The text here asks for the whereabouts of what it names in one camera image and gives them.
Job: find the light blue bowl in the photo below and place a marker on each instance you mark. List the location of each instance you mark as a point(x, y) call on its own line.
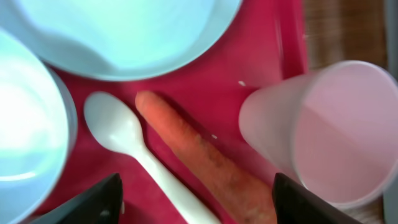
point(38, 130)

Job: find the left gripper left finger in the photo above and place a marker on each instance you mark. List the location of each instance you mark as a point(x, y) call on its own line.
point(100, 204)

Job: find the orange carrot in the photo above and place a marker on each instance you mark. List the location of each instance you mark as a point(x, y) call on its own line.
point(245, 198)

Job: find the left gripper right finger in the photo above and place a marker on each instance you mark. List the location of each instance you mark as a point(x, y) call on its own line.
point(294, 204)

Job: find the light blue plate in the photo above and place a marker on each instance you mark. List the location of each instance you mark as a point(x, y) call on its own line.
point(118, 40)

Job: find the pink plastic cup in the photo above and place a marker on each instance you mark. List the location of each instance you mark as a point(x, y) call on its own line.
point(333, 131)

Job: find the white plastic spoon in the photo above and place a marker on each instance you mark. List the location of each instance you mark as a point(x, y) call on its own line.
point(116, 127)

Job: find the red serving tray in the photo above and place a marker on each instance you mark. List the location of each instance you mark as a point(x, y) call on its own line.
point(262, 46)

